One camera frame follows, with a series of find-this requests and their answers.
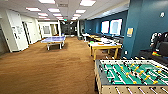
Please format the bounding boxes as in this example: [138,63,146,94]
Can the black wheeled cart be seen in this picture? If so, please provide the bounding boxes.
[139,31,168,61]

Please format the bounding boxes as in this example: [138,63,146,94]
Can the blue ping pong table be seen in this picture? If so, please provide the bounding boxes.
[40,35,67,51]

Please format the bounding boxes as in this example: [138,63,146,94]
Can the foosball table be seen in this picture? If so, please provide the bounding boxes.
[93,57,168,94]

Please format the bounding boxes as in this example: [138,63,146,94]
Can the long wooden table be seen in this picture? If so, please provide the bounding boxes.
[81,32,102,43]

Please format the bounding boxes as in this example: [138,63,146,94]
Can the dark waste bin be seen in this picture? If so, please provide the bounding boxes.
[77,35,84,41]

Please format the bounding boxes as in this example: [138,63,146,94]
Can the grey wall whiteboard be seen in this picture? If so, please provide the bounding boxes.
[42,25,51,35]

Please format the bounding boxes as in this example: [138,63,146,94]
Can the yellow wall sign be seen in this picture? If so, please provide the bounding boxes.
[126,27,134,38]

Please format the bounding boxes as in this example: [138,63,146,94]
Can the yellow edged white table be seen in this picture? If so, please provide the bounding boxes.
[88,39,123,61]

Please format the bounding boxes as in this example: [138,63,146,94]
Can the round white wall device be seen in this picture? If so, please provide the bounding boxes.
[159,11,166,19]

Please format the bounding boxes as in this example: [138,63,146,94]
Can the paper wall notices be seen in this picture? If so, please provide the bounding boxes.
[12,25,23,37]

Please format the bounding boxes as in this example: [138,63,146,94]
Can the dark bowl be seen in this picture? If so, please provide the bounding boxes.
[103,38,113,45]

